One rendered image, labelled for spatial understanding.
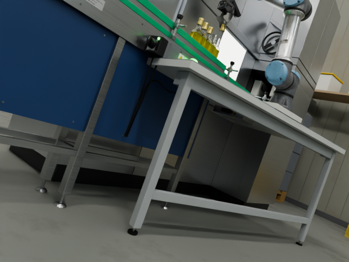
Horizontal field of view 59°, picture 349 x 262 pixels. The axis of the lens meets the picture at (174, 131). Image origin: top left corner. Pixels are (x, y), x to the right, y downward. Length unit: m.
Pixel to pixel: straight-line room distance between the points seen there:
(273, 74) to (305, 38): 1.24
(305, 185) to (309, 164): 0.34
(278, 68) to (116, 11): 0.88
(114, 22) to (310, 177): 4.55
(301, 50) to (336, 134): 2.72
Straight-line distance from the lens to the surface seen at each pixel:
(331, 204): 5.26
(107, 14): 1.33
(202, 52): 1.83
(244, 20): 2.74
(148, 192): 1.31
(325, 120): 5.55
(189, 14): 2.11
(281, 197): 4.99
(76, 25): 1.27
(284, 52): 1.81
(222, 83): 1.37
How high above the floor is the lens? 0.46
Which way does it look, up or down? level
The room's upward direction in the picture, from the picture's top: 20 degrees clockwise
